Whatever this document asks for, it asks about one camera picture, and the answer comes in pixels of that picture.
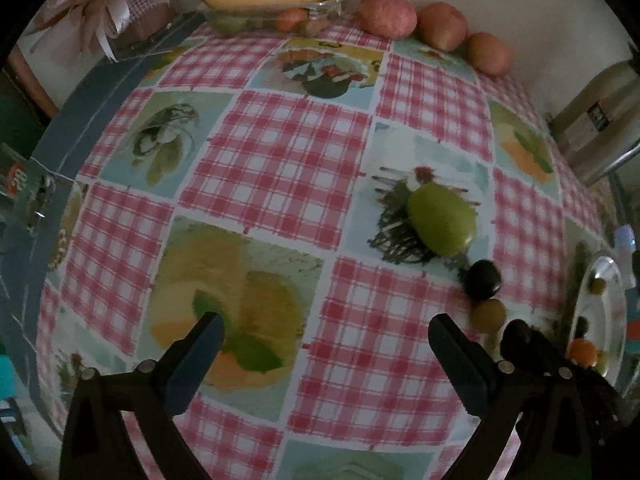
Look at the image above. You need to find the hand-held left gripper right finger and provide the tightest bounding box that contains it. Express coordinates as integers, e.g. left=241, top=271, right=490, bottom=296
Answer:
left=429, top=312, right=596, bottom=480

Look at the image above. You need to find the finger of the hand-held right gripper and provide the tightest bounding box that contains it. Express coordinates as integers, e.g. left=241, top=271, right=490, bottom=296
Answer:
left=501, top=319, right=553, bottom=368

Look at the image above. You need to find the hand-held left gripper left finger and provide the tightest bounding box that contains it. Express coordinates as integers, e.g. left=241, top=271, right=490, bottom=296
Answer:
left=59, top=311, right=226, bottom=480

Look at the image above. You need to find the orange with stem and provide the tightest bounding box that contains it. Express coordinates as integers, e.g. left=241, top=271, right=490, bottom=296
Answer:
left=570, top=338, right=598, bottom=366

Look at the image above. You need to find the round steel plate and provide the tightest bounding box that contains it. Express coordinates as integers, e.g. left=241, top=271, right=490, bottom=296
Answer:
left=567, top=255, right=628, bottom=381

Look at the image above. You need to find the green mango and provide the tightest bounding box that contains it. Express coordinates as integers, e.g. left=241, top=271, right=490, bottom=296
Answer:
left=406, top=183, right=477, bottom=257

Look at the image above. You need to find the small yellow-green fruit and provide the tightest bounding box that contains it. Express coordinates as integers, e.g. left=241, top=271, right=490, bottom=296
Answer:
left=470, top=299, right=507, bottom=333

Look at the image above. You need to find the large dark plum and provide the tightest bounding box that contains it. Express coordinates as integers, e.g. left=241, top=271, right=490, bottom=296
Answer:
left=464, top=259, right=503, bottom=301

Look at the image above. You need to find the pink checkered tablecloth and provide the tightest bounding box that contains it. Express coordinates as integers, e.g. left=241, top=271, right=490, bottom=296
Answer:
left=37, top=22, right=626, bottom=480

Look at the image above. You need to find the stainless steel thermos jug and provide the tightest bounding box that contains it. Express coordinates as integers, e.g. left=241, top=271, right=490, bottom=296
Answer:
left=547, top=60, right=640, bottom=188

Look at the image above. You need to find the green printed box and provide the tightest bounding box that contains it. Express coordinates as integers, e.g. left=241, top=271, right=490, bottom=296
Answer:
left=0, top=145, right=56, bottom=226

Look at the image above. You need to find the red apple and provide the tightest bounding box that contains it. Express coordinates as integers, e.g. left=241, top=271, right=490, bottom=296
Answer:
left=358, top=0, right=418, bottom=39
left=417, top=2, right=471, bottom=52
left=467, top=32, right=513, bottom=77

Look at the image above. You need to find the green fruit in bowl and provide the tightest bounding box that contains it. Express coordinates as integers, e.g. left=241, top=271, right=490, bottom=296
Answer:
left=212, top=12, right=251, bottom=35

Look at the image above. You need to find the orange fruit in bowl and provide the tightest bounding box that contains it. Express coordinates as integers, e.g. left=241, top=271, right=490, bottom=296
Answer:
left=274, top=8, right=308, bottom=31

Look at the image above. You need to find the glass bowl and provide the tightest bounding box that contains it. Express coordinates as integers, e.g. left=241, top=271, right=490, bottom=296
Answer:
left=202, top=0, right=353, bottom=38

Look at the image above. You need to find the pink flower bouquet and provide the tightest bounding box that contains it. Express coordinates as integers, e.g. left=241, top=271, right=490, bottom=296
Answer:
left=30, top=0, right=201, bottom=61

